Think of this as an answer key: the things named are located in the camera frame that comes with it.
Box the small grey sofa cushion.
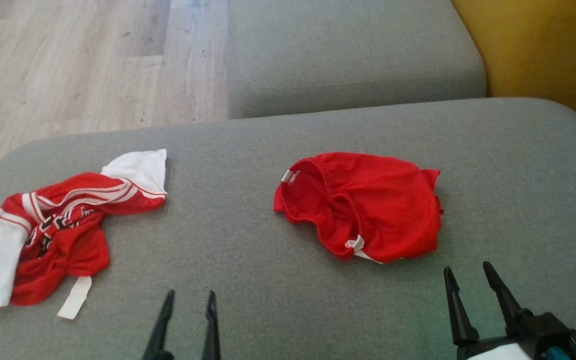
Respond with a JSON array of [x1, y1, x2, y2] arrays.
[[227, 0, 488, 120]]

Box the large grey sofa seat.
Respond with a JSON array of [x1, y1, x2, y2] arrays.
[[0, 97, 576, 360]]

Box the red sports shorts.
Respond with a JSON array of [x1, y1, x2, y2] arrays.
[[273, 151, 445, 265]]

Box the red and white sports jersey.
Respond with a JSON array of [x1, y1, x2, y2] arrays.
[[0, 148, 168, 321]]

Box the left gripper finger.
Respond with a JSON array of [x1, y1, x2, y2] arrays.
[[141, 289, 176, 360], [201, 290, 222, 360]]

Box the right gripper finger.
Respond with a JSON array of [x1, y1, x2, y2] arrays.
[[482, 261, 534, 337], [443, 266, 480, 347]]

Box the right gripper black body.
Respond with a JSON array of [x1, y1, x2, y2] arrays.
[[455, 311, 576, 360]]

